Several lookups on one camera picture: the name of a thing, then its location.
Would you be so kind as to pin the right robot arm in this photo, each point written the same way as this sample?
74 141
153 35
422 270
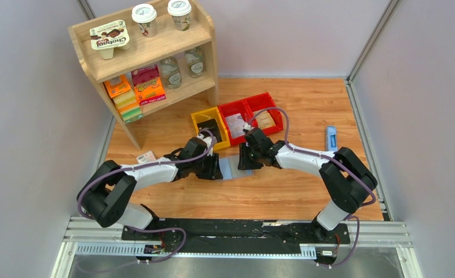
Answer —
349 183

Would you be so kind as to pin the pink card pack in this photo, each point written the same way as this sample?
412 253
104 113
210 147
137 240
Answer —
146 157

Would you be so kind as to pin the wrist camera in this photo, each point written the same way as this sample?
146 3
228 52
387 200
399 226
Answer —
247 127
210 142

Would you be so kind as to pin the red bin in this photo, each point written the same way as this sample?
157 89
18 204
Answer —
262 101
232 108

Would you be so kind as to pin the Chobani yogurt pack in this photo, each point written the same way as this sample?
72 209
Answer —
108 37

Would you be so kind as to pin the glass jar right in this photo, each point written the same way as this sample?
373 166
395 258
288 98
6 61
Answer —
195 61

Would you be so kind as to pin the glass jar left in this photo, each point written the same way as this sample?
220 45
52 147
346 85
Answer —
170 72

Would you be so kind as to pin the yellow green sponge stack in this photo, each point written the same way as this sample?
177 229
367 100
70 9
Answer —
128 107

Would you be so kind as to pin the beige leather card holder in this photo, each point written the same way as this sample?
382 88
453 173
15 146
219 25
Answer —
229 169

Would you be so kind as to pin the paper coffee cup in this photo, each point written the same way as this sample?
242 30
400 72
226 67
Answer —
180 11
145 16

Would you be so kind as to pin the red bin middle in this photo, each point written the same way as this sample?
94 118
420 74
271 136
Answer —
232 108

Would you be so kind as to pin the white cards in bin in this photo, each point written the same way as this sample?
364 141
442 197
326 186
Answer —
235 124

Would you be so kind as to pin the blue flat box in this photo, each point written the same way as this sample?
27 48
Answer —
331 139

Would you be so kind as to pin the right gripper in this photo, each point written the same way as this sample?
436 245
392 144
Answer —
243 163

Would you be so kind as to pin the orange pink snack box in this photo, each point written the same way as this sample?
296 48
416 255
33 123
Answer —
147 85

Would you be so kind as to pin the yellow bin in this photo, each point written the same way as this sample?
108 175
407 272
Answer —
210 113

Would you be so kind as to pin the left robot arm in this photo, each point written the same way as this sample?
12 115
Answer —
105 198

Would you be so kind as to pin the paper coffee cup left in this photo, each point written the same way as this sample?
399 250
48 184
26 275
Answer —
145 16

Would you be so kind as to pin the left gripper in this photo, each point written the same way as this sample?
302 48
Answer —
213 171

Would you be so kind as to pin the glass jar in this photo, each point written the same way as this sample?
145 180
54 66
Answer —
170 72
195 61

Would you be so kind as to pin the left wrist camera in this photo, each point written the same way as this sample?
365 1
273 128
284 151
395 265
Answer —
210 142

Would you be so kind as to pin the paper coffee cup right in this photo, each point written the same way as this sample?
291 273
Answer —
180 11

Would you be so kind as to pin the red bin right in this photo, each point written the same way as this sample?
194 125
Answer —
262 101

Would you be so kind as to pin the wooden shelf unit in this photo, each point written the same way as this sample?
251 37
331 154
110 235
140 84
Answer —
145 51

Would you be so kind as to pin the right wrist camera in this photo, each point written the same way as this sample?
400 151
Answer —
247 127

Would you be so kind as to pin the black cards in bin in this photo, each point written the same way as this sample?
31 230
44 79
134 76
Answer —
212 126

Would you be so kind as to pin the tan cards in bin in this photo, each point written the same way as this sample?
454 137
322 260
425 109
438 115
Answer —
264 119

